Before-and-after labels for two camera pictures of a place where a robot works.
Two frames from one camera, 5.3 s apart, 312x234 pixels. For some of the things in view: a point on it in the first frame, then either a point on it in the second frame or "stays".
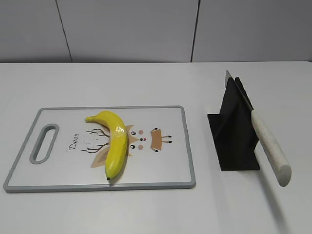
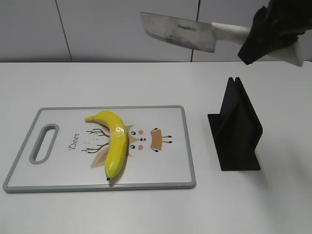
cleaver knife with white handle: [282, 169] to [201, 35]
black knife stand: [233, 130] stays
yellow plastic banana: [116, 150] stays
